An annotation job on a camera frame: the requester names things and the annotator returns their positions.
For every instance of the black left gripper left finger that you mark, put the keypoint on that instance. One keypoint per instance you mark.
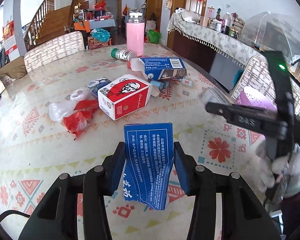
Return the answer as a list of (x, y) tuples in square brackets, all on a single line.
[(55, 217)]

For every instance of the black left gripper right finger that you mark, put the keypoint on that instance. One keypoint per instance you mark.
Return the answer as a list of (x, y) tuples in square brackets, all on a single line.
[(228, 197)]

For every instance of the blue paper box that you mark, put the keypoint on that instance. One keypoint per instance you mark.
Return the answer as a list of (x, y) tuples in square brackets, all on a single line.
[(149, 161)]

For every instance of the blue medicine carton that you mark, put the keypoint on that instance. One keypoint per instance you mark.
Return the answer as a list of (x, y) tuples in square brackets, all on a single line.
[(159, 68)]

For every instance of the blue floral tissue pack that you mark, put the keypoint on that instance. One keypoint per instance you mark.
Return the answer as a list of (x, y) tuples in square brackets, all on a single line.
[(97, 84)]

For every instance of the purple perforated trash basket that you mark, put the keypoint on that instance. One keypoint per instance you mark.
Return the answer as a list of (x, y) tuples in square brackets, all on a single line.
[(253, 98)]

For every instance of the white gloved right hand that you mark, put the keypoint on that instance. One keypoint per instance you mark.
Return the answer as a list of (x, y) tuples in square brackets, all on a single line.
[(286, 165)]

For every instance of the checkered chair near basket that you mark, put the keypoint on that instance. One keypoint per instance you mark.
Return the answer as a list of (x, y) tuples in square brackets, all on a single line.
[(256, 75)]

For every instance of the sideboard with patterned cloth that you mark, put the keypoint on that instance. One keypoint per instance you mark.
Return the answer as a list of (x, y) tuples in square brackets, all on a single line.
[(223, 44)]

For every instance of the clear mesh food cover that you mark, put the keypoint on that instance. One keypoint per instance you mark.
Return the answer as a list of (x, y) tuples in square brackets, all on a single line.
[(270, 31)]

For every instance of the red plastic wrapper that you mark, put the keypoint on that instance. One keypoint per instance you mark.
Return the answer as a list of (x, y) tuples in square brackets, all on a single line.
[(77, 122)]

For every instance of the clear plastic bag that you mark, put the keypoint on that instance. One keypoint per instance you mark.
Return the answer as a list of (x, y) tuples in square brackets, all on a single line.
[(57, 111)]

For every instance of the light blue tape roll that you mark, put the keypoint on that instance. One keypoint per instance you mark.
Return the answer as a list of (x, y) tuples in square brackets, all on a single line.
[(160, 84)]

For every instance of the green shopping bag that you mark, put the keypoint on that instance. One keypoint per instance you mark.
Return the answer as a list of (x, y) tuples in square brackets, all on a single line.
[(153, 36)]

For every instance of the red white KFC box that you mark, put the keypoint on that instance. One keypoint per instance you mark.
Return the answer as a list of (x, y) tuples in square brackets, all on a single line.
[(125, 95)]

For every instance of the green cap spice jar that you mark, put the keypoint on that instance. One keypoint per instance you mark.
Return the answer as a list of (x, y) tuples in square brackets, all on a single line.
[(123, 55)]

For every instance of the pink water bottle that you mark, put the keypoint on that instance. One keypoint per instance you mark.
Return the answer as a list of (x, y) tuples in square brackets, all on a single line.
[(135, 33)]

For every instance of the checkered chair far side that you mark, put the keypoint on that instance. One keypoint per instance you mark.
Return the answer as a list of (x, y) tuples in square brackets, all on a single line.
[(53, 50)]

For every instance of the wooden staircase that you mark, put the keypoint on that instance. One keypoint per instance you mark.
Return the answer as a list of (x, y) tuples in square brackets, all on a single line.
[(49, 22)]

